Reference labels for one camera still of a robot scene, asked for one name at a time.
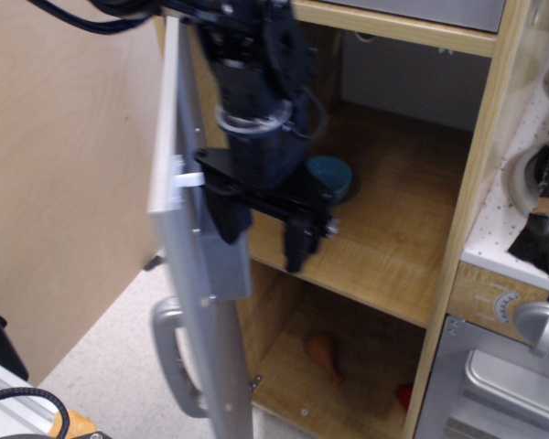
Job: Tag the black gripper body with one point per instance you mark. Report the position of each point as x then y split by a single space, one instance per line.
268 173

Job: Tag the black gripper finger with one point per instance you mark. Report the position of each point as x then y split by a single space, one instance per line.
301 239
230 218

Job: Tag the grey toy fridge door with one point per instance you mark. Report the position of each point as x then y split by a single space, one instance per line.
211 340

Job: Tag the silver fridge door handle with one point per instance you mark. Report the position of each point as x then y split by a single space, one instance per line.
167 319

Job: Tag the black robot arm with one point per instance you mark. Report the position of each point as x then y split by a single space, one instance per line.
261 61

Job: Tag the silver ice dispenser panel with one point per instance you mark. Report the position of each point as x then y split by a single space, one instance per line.
228 266

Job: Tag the teal toy bowl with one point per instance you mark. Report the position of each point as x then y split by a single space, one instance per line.
333 172

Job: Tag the black tape on floor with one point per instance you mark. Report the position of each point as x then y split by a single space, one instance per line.
153 263

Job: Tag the orange toy chicken drumstick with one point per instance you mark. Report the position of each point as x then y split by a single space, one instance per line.
321 349

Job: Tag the plywood board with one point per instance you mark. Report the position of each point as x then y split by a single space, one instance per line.
77 132

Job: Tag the red toy food piece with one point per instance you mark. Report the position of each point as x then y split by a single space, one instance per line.
404 395

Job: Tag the grey toy oven door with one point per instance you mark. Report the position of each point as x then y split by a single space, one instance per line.
450 410

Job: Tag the silver oven knob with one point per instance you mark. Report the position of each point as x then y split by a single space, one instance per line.
531 321

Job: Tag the orange tape patch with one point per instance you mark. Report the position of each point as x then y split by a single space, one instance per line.
79 425

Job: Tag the grey freezer door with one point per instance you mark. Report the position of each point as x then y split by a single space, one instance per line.
483 15

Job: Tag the black box at left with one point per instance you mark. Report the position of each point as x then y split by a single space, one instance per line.
0 343

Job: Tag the white toy sink counter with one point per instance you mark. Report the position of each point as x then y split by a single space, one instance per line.
500 220

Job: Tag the wooden toy kitchen frame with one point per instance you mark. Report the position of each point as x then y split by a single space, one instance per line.
380 287

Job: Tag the silver oven door handle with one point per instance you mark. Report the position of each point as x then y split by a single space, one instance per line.
512 387

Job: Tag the aluminium extrusion rail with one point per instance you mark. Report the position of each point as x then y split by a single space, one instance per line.
24 414

